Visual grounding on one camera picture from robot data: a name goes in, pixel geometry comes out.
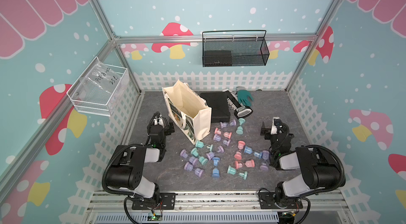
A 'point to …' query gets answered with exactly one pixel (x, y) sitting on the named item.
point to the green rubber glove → (245, 97)
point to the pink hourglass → (249, 164)
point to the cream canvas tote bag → (188, 112)
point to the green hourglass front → (233, 171)
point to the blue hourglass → (215, 172)
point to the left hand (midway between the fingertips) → (163, 122)
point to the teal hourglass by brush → (239, 130)
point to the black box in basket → (218, 58)
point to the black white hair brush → (241, 111)
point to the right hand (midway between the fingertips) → (272, 121)
